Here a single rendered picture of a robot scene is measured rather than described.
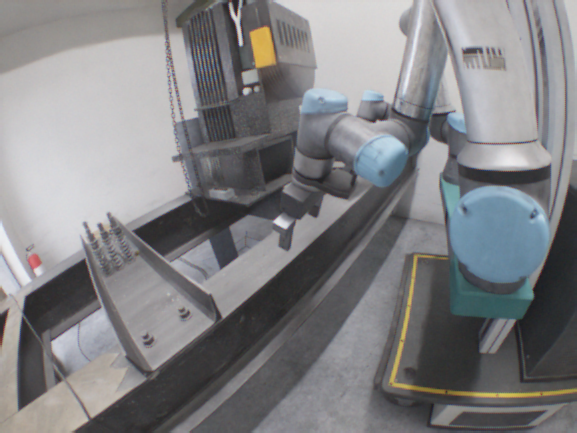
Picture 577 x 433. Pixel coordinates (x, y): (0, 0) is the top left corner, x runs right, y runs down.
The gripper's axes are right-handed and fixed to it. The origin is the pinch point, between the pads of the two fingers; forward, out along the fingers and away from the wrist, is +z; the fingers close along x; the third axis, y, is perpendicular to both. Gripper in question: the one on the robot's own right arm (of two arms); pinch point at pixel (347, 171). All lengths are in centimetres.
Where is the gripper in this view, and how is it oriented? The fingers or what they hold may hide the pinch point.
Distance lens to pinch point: 93.6
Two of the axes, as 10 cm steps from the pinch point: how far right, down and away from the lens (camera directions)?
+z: -2.6, 8.5, 4.5
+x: 3.7, -3.4, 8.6
